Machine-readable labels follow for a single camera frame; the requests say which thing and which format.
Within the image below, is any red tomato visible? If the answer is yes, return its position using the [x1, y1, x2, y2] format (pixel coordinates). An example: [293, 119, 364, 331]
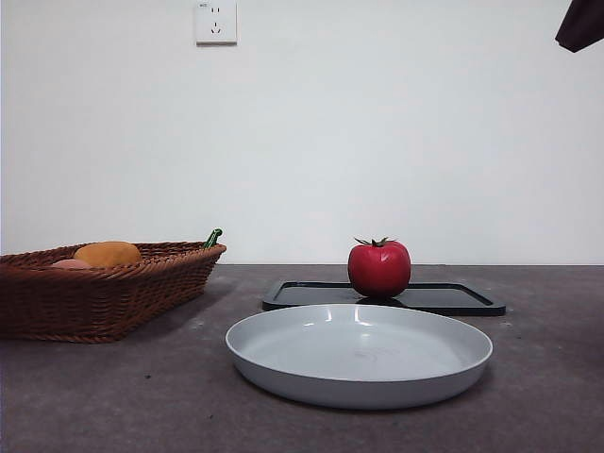
[347, 236, 412, 299]

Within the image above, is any dark rectangular tray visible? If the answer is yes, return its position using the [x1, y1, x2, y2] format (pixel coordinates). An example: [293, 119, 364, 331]
[261, 279, 507, 317]

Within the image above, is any white round plate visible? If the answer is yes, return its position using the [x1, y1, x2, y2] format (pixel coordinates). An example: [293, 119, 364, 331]
[225, 303, 495, 411]

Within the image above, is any brown wicker basket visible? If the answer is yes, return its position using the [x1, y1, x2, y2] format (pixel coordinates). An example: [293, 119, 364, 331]
[0, 241, 227, 344]

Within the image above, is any pinkish brown egg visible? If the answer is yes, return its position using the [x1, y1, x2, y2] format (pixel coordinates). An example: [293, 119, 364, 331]
[49, 258, 95, 271]

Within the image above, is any white wall socket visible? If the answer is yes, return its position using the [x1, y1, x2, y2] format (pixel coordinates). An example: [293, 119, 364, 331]
[195, 0, 239, 46]

